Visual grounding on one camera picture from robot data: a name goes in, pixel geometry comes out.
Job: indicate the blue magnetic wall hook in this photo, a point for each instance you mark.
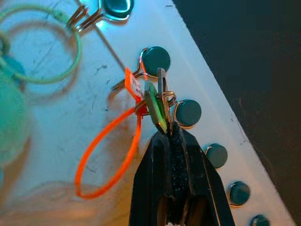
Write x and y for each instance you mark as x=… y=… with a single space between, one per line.
x=216 y=155
x=188 y=113
x=259 y=221
x=156 y=61
x=239 y=193
x=117 y=7

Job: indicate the key bunch with orange loop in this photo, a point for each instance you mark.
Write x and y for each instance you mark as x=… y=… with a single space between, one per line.
x=154 y=106

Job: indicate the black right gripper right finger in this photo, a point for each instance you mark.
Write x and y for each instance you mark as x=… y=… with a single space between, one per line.
x=200 y=183

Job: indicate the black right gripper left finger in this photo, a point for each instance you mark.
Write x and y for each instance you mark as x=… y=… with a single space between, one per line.
x=150 y=179

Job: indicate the white magnetic board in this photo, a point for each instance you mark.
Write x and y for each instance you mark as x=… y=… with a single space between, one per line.
x=188 y=58

